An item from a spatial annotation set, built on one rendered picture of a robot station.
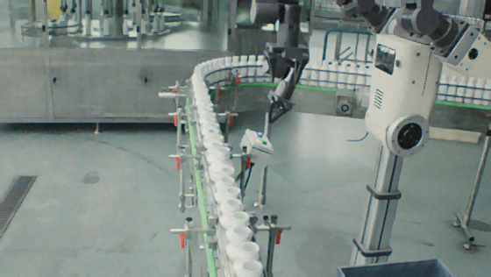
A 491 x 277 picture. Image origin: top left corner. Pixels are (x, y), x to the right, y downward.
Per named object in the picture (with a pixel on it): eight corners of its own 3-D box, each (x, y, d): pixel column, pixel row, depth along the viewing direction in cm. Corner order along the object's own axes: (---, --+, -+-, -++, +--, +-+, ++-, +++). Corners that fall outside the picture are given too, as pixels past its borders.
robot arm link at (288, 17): (305, 2, 108) (298, 1, 113) (279, 0, 106) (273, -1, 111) (302, 30, 110) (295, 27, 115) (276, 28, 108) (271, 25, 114)
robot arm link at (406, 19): (447, 19, 117) (436, 18, 122) (423, -3, 114) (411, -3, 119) (430, 46, 119) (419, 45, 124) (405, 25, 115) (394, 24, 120)
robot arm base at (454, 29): (453, 20, 126) (430, 53, 128) (436, 4, 123) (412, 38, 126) (471, 24, 118) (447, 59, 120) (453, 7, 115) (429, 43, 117)
